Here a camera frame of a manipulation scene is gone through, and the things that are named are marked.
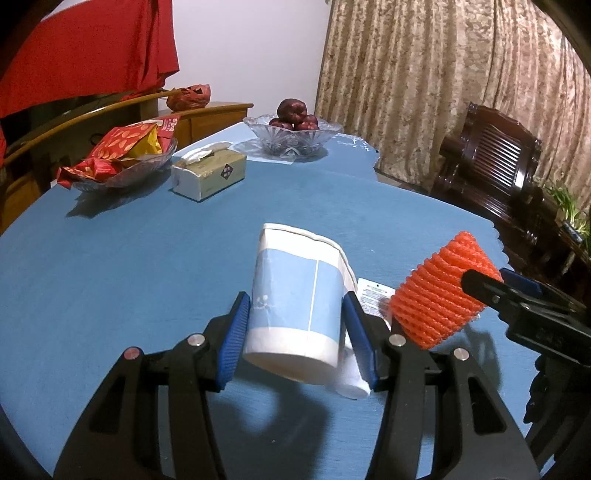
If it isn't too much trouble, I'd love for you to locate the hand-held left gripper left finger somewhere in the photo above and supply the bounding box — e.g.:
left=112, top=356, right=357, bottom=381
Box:
left=54, top=292, right=251, bottom=480

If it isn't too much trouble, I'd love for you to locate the blue and white paper cup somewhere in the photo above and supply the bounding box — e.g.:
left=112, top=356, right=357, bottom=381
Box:
left=243, top=223, right=359, bottom=386

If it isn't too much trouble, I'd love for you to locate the glass fruit bowl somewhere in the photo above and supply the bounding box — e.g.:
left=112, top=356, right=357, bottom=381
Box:
left=243, top=114, right=343, bottom=159

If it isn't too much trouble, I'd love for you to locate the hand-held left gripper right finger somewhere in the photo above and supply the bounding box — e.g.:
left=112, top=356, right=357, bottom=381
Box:
left=341, top=292, right=541, bottom=480

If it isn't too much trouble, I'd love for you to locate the tissue box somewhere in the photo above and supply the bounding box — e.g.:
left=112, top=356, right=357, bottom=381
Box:
left=171, top=142, right=247, bottom=202

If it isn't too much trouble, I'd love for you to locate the red snack packet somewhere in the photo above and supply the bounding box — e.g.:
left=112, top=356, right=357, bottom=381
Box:
left=56, top=117, right=178, bottom=190

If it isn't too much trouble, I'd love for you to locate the light wooden chair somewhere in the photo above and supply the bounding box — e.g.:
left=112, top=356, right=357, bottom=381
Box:
left=0, top=90, right=186, bottom=232

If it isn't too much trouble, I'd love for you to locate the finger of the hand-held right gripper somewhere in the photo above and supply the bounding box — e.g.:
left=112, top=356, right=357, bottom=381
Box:
left=501, top=268, right=591, bottom=315
left=462, top=269, right=533, bottom=315

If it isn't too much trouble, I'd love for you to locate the small red patterned bag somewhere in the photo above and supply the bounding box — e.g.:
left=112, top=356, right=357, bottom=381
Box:
left=166, top=84, right=212, bottom=112

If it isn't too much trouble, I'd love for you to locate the yellow snack packet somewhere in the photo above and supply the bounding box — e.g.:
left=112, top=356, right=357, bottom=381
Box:
left=122, top=127, right=163, bottom=160

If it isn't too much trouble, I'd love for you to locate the red hanging cloth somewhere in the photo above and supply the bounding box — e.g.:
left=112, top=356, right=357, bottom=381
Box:
left=0, top=0, right=180, bottom=119

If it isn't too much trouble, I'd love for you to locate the white printed packet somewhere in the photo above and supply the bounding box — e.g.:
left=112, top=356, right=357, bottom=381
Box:
left=357, top=277, right=397, bottom=320

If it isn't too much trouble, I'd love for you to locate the dark wooden side table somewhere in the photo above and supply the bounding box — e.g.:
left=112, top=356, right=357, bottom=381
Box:
left=499, top=185, right=591, bottom=298

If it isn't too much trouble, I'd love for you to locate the light wooden sideboard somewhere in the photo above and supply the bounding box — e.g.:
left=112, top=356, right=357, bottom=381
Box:
left=157, top=102, right=254, bottom=149

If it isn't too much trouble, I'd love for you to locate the beige patterned curtain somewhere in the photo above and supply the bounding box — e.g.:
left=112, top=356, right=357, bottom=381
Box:
left=315, top=0, right=591, bottom=220

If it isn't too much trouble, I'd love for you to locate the green potted plant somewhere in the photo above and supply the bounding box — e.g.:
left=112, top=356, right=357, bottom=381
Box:
left=540, top=178, right=591, bottom=251

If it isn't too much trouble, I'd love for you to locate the black garbage bag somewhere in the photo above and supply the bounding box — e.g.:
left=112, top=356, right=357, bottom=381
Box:
left=523, top=355, right=591, bottom=464

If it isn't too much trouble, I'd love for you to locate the orange foam fruit net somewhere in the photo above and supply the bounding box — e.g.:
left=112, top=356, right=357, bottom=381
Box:
left=390, top=231, right=504, bottom=350

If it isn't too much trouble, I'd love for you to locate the dark wooden armchair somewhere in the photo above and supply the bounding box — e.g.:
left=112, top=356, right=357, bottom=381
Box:
left=431, top=102, right=544, bottom=219

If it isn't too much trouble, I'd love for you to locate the glass snack dish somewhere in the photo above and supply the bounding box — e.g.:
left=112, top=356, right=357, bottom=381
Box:
left=69, top=136, right=179, bottom=193

